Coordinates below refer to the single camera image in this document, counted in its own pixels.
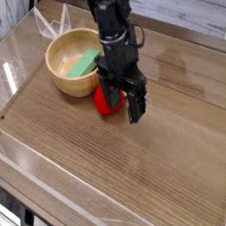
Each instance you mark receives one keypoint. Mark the light wooden bowl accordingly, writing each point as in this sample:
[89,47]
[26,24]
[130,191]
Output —
[62,55]

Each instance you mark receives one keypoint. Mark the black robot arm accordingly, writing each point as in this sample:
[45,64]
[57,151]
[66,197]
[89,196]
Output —
[112,18]

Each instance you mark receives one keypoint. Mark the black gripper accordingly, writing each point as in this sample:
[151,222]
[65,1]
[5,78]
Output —
[118,70]

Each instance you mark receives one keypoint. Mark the clear acrylic corner bracket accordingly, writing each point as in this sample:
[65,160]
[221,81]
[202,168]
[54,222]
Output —
[53,29]

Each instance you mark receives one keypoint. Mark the red plush strawberry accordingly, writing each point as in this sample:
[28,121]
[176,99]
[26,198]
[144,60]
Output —
[102,105]

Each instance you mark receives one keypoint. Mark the green rectangular block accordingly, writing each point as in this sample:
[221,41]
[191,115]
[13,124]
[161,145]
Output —
[85,65]

